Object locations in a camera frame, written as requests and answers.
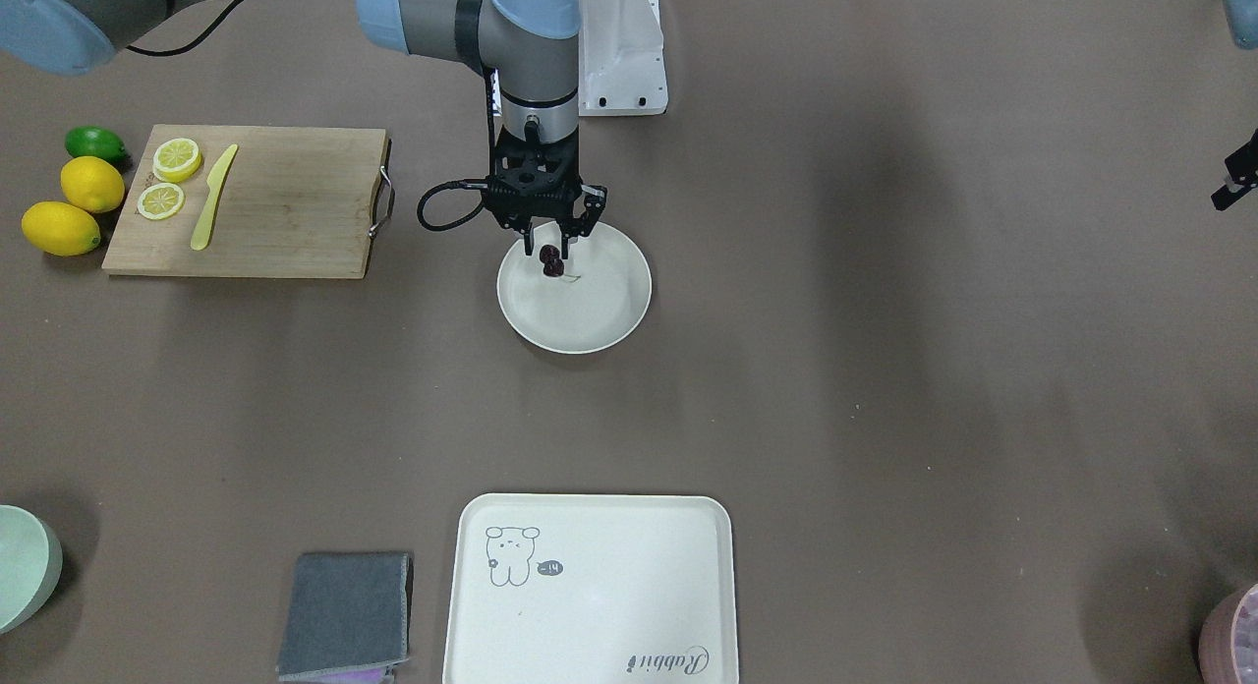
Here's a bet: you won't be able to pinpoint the green lime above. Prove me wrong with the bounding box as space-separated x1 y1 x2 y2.
64 126 130 166

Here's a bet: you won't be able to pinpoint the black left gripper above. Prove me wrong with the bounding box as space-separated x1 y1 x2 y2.
1210 130 1258 212

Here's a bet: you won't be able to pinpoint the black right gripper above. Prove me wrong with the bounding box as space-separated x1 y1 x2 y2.
482 126 608 257

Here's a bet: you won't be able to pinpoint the mint green bowl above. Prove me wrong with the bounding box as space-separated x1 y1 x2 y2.
1 505 63 634

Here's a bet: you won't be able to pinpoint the yellow plastic knife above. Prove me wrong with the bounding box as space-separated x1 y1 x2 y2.
189 143 239 251

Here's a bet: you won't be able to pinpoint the bamboo cutting board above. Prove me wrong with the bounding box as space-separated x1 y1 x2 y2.
102 124 390 278

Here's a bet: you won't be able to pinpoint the grey folded cloth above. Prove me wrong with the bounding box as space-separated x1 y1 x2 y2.
277 551 413 683

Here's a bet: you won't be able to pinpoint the whole yellow lemon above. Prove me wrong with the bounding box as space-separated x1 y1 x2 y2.
20 200 103 257
59 156 126 215

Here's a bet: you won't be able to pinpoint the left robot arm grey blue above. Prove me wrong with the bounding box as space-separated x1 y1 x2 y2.
1210 0 1257 212

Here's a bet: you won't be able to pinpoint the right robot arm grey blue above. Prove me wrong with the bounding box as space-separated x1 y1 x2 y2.
3 0 606 255

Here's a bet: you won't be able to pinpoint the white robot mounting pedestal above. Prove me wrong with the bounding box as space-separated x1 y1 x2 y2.
579 0 669 117

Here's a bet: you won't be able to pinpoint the red cherries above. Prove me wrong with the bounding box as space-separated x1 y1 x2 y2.
538 245 565 278

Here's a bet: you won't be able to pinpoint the lemon slice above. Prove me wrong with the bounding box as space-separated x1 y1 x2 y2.
136 182 186 221
152 138 203 184

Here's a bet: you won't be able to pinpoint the cream rectangular tray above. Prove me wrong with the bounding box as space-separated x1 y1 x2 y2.
443 494 740 683

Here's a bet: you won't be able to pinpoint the white round plate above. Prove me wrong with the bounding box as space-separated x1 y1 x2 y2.
497 223 655 356

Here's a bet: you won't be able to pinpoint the pink bowl with ice cubes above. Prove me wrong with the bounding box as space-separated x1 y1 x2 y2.
1198 583 1257 683

